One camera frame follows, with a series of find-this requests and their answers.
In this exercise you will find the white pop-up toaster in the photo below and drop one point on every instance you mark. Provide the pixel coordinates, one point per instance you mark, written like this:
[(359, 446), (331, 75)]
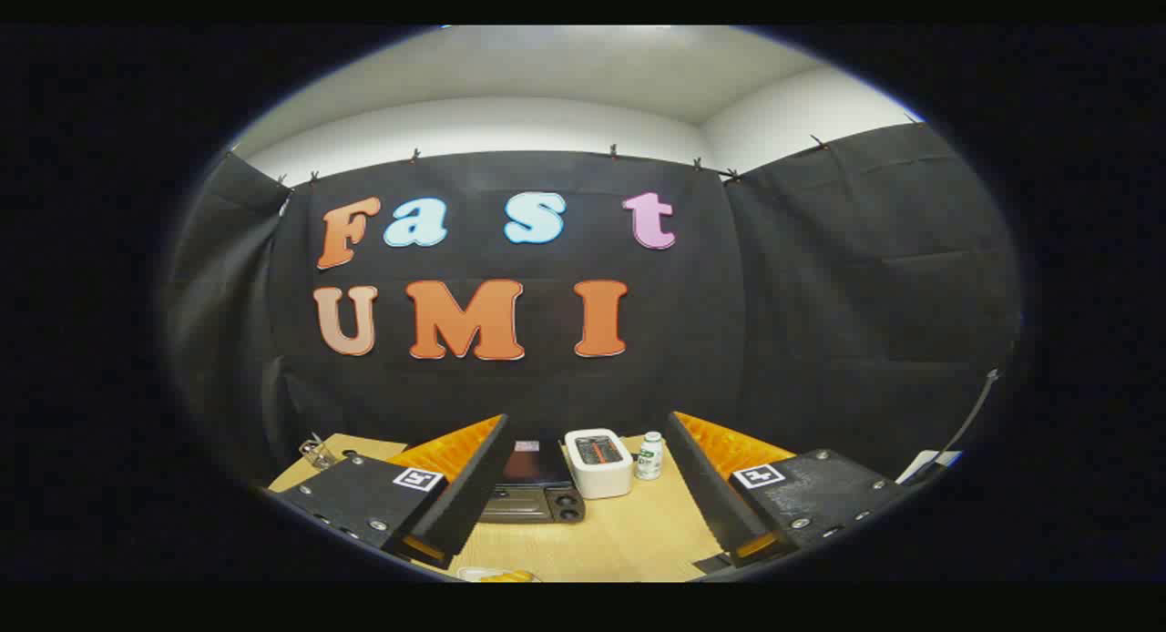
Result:
[(598, 468)]

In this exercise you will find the white bottle green label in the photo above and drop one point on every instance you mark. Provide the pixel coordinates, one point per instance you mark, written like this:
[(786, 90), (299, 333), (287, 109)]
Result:
[(649, 459)]

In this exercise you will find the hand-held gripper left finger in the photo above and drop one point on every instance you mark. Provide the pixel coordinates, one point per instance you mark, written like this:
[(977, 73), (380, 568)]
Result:
[(469, 495)]

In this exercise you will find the black backdrop cloth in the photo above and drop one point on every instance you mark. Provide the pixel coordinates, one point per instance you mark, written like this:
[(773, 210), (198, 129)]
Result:
[(820, 341)]

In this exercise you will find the yellow croissant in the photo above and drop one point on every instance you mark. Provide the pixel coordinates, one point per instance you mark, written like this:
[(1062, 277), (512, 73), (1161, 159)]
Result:
[(508, 576)]

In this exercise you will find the white plate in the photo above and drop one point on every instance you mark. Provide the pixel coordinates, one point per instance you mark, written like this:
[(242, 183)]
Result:
[(469, 574)]

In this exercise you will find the black toaster oven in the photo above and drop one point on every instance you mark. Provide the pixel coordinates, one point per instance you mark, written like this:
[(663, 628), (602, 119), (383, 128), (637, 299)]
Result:
[(533, 473)]

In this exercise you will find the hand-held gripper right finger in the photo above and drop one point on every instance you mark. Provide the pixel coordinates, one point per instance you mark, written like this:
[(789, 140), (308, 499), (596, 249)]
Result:
[(706, 486)]

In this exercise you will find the white flat sheet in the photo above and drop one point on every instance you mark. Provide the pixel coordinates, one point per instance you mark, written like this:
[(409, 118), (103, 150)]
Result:
[(922, 463)]

